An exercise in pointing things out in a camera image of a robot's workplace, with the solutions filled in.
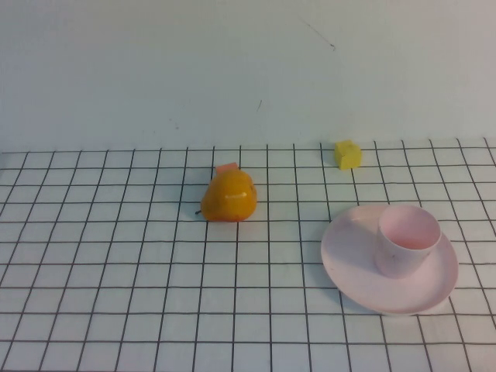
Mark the orange toy pear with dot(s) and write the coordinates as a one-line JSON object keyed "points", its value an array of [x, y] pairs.
{"points": [[228, 197]]}

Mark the yellow foam block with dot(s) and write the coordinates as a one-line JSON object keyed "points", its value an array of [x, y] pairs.
{"points": [[348, 156]]}

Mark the small orange block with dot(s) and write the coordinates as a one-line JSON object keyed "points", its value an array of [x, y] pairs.
{"points": [[226, 167]]}

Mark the pink plastic cup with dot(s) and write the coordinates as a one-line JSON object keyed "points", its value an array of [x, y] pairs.
{"points": [[403, 255]]}

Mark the pink plastic plate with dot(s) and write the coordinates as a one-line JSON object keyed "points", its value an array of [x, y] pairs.
{"points": [[348, 263]]}

